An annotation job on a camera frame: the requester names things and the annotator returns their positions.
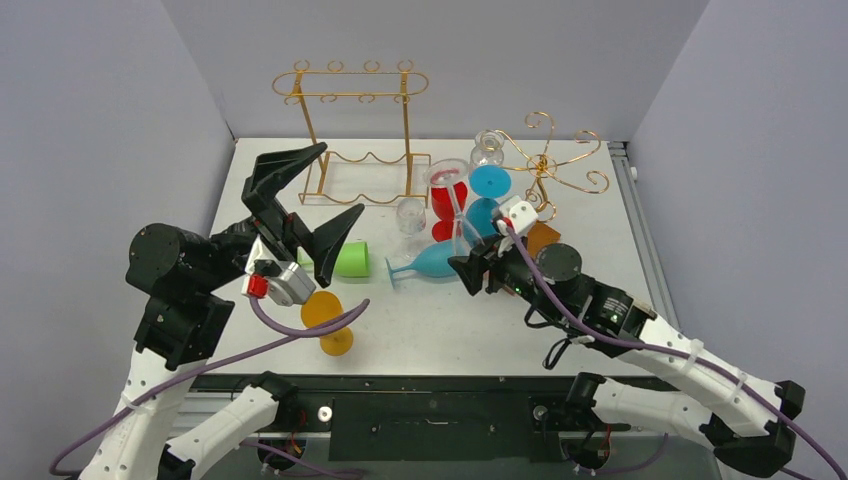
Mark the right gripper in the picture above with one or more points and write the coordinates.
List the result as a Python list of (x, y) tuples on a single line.
[(486, 263)]

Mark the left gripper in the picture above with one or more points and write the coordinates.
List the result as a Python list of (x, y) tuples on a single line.
[(283, 231)]

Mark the blue plastic goblet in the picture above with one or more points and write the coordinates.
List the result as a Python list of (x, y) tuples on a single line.
[(432, 262), (489, 183)]

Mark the green plastic goblet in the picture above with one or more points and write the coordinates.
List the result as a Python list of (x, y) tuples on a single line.
[(353, 261)]

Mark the small clear front wine glass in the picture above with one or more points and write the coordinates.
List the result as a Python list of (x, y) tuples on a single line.
[(446, 173)]

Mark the clear patterned wine glass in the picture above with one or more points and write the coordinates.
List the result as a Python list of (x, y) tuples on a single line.
[(488, 149)]

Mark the gold hook rack wooden base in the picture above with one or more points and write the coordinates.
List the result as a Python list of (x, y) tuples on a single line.
[(543, 167)]

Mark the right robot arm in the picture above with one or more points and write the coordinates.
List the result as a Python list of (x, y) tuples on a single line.
[(742, 420)]

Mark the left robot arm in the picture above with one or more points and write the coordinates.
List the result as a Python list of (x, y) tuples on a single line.
[(180, 329)]

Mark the red plastic goblet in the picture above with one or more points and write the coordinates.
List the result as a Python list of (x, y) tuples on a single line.
[(443, 208)]

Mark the clear glass near red goblet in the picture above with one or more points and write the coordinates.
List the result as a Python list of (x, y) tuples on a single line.
[(411, 222)]

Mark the orange plastic goblet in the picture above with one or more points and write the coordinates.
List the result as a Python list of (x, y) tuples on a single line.
[(322, 307)]

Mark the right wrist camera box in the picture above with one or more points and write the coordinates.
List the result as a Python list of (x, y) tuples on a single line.
[(513, 219)]

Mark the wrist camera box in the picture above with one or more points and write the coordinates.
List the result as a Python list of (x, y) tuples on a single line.
[(513, 219), (285, 282)]

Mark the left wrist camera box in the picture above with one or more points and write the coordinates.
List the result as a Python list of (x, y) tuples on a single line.
[(285, 282)]

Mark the tall gold wire glass rack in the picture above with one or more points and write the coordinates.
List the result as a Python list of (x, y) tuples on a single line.
[(290, 86)]

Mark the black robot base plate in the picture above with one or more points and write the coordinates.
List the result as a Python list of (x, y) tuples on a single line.
[(438, 418)]

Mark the aluminium table frame rail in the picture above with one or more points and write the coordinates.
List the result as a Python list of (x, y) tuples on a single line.
[(660, 297)]

